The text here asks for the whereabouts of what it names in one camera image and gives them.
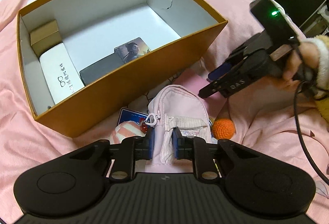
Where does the white black plush toy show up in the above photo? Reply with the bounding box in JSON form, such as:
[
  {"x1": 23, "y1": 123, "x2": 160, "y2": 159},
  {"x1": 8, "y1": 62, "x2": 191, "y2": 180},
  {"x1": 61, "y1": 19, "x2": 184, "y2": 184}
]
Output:
[{"x1": 109, "y1": 121, "x2": 145, "y2": 144}]

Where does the pink small pouch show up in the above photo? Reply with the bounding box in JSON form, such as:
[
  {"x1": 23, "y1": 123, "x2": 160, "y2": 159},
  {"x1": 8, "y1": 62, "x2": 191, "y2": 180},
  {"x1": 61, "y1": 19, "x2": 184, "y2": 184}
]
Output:
[{"x1": 146, "y1": 85, "x2": 212, "y2": 173}]

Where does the orange crochet ball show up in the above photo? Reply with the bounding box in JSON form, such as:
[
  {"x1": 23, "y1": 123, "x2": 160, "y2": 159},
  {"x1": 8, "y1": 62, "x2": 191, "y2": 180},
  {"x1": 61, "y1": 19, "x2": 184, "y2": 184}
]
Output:
[{"x1": 211, "y1": 119, "x2": 235, "y2": 139}]

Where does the portrait photo card box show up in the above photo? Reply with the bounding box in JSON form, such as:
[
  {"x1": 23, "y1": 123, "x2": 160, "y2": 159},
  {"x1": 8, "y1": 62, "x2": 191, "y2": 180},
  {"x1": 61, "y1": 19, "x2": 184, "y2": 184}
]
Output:
[{"x1": 114, "y1": 38, "x2": 151, "y2": 63}]

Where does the dark grey box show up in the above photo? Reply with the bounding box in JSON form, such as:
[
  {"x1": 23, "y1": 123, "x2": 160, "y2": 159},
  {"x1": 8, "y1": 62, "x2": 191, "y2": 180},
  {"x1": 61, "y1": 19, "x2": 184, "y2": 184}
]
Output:
[{"x1": 79, "y1": 53, "x2": 124, "y2": 85}]

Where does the white rectangular box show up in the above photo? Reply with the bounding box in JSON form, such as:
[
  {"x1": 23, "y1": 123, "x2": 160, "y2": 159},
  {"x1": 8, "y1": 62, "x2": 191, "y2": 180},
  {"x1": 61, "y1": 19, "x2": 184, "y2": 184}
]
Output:
[{"x1": 39, "y1": 43, "x2": 84, "y2": 104}]

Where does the gold gift box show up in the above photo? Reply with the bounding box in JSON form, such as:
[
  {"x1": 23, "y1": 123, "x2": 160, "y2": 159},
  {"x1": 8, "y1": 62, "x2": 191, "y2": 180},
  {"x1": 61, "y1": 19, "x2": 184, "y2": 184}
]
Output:
[{"x1": 30, "y1": 20, "x2": 62, "y2": 58}]

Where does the person right hand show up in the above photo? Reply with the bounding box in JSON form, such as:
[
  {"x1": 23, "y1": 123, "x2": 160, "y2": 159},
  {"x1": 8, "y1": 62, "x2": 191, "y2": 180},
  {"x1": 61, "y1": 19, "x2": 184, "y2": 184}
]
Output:
[{"x1": 283, "y1": 42, "x2": 319, "y2": 80}]

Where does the blue ocean park tag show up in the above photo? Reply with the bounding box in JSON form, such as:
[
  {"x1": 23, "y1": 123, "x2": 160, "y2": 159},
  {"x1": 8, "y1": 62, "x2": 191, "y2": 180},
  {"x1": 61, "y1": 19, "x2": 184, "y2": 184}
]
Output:
[{"x1": 117, "y1": 108, "x2": 148, "y2": 125}]

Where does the orange cardboard storage box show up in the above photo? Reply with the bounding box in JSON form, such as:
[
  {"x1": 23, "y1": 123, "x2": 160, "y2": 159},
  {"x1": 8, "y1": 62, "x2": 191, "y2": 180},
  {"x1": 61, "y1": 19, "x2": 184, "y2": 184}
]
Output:
[{"x1": 17, "y1": 0, "x2": 227, "y2": 138}]

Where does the black cable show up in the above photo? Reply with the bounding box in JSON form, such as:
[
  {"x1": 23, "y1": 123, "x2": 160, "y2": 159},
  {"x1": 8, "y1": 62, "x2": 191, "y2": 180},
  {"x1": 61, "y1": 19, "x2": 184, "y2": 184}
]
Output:
[{"x1": 293, "y1": 44, "x2": 329, "y2": 187}]

